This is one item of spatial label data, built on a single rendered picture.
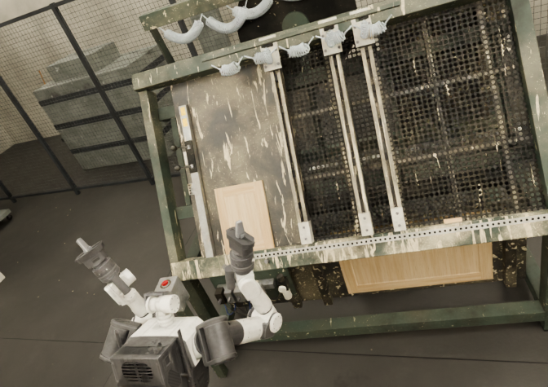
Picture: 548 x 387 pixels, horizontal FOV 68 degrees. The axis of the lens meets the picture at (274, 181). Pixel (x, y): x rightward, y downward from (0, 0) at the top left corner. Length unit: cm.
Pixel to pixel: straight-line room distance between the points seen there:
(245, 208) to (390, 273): 103
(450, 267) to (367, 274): 51
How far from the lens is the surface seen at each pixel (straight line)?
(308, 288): 295
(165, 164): 271
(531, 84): 240
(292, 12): 284
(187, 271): 266
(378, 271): 278
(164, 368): 152
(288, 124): 233
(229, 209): 251
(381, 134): 230
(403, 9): 237
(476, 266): 284
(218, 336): 153
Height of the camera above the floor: 245
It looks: 31 degrees down
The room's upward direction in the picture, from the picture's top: 20 degrees counter-clockwise
